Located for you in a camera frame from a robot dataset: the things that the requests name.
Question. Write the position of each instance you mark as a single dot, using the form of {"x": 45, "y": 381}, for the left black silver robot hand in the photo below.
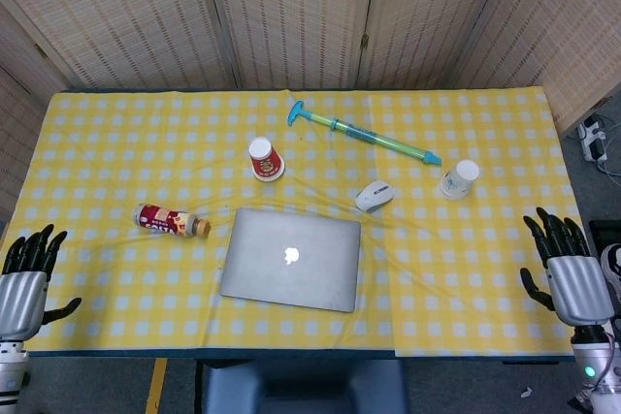
{"x": 22, "y": 293}

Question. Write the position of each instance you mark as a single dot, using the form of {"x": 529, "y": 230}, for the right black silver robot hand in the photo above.
{"x": 579, "y": 288}

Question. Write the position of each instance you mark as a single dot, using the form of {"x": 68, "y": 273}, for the silver laptop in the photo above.
{"x": 291, "y": 278}

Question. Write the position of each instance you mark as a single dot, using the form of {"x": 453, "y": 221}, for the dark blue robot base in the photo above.
{"x": 301, "y": 387}

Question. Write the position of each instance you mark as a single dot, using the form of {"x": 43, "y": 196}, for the woven folding screen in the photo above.
{"x": 291, "y": 11}

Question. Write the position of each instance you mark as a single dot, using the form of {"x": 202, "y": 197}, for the white black sneaker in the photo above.
{"x": 612, "y": 266}

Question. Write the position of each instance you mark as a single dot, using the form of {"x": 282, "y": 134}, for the black box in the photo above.
{"x": 599, "y": 234}

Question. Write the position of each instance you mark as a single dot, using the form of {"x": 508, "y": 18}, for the white paper scrap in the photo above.
{"x": 526, "y": 391}

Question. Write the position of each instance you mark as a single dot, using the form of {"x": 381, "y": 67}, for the white power strip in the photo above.
{"x": 593, "y": 140}

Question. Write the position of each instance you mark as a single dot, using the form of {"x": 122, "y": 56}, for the red Costa coffee bottle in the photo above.
{"x": 165, "y": 220}

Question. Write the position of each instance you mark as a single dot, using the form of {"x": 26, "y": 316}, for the white paper cup blue print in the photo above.
{"x": 458, "y": 181}

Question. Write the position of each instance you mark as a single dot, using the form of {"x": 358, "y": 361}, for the yellow floor tape strip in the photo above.
{"x": 156, "y": 385}

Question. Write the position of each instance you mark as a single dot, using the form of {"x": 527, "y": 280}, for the yellow checked tablecloth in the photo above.
{"x": 145, "y": 152}

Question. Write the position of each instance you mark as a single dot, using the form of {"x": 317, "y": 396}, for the white computer mouse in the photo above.
{"x": 374, "y": 196}

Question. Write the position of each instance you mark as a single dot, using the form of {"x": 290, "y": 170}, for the green blue toy water pump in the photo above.
{"x": 369, "y": 136}

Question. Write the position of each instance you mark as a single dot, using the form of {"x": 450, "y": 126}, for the red paper cup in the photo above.
{"x": 267, "y": 162}

